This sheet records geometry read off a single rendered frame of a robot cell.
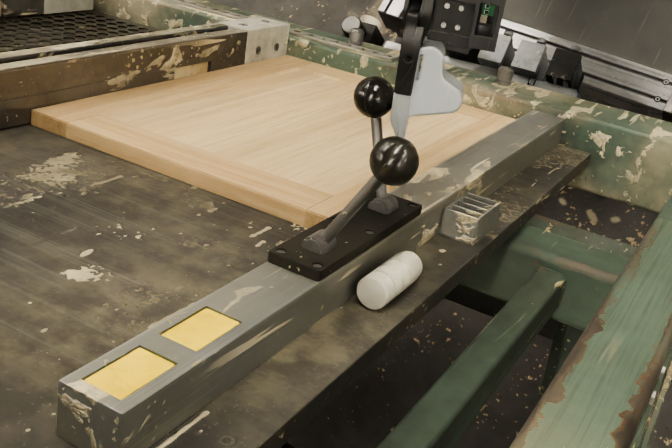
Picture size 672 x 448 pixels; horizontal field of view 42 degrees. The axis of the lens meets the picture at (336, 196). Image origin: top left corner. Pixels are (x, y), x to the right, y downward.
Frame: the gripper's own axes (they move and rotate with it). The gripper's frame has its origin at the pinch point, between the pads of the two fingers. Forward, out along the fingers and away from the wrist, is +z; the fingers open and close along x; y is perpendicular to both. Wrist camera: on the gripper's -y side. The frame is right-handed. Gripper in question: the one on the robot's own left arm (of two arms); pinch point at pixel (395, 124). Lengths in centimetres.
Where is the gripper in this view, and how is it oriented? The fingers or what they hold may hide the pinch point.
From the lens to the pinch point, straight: 79.1
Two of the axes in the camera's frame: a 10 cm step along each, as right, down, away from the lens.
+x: 1.6, -3.4, 9.3
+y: 9.8, 2.0, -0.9
